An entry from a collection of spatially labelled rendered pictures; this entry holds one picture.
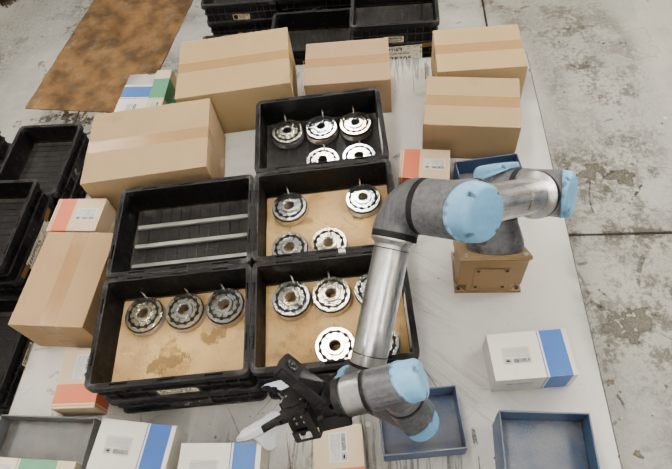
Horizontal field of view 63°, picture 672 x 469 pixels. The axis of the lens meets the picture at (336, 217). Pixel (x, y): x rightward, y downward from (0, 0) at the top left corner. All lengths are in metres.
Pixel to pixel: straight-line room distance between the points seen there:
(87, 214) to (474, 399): 1.25
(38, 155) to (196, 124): 1.17
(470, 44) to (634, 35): 1.73
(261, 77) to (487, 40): 0.80
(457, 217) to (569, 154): 1.94
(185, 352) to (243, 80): 0.94
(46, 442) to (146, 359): 0.36
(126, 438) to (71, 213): 0.72
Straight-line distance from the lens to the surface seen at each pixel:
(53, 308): 1.73
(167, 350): 1.55
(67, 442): 1.74
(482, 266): 1.52
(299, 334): 1.47
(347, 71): 1.99
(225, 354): 1.50
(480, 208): 1.05
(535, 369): 1.49
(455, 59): 2.02
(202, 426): 1.60
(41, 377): 1.85
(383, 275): 1.12
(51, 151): 2.88
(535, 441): 1.46
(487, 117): 1.83
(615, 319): 2.51
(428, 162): 1.81
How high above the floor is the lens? 2.17
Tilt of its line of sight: 56 degrees down
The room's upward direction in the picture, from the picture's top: 11 degrees counter-clockwise
